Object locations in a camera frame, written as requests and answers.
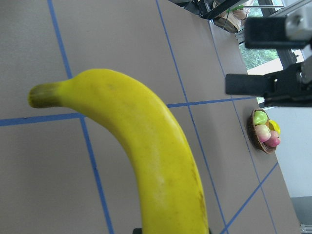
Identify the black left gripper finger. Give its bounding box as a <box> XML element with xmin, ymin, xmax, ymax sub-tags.
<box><xmin>244</xmin><ymin>7</ymin><xmax>312</xmax><ymax>49</ymax></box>
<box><xmin>225</xmin><ymin>60</ymin><xmax>312</xmax><ymax>107</ymax></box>

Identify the yellow banana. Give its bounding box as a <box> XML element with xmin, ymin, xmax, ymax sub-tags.
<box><xmin>28</xmin><ymin>69</ymin><xmax>209</xmax><ymax>234</ymax></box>

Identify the pink apple at basket back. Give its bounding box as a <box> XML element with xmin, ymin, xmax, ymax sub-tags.
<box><xmin>254</xmin><ymin>124</ymin><xmax>271</xmax><ymax>142</ymax></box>

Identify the pink apple at basket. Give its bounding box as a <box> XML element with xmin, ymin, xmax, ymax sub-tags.
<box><xmin>264</xmin><ymin>131</ymin><xmax>281</xmax><ymax>147</ymax></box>
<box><xmin>254</xmin><ymin>124</ymin><xmax>271</xmax><ymax>142</ymax></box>

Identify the pink apple at basket left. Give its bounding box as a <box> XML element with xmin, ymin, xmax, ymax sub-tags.
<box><xmin>264</xmin><ymin>131</ymin><xmax>281</xmax><ymax>147</ymax></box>

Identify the brown wicker basket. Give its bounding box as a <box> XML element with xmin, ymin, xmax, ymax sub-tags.
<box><xmin>247</xmin><ymin>109</ymin><xmax>277</xmax><ymax>154</ymax></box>

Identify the green pear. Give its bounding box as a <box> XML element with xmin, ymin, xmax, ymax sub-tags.
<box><xmin>253</xmin><ymin>111</ymin><xmax>268</xmax><ymax>125</ymax></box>

